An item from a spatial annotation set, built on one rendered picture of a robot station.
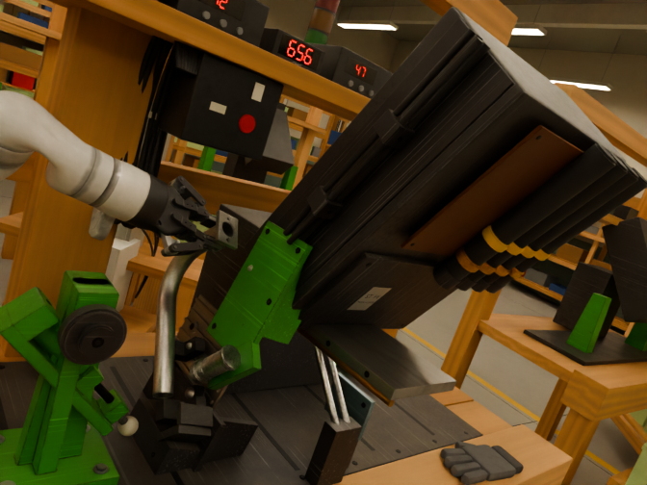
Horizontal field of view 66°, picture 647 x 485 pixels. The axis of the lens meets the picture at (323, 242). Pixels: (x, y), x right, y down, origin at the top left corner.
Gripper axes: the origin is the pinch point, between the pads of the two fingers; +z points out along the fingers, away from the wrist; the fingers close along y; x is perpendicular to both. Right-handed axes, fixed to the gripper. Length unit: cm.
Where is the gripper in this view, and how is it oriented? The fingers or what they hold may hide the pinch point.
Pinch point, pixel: (213, 233)
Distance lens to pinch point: 81.1
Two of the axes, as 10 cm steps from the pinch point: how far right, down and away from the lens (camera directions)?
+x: -7.8, 3.5, 5.2
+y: -0.6, -8.7, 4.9
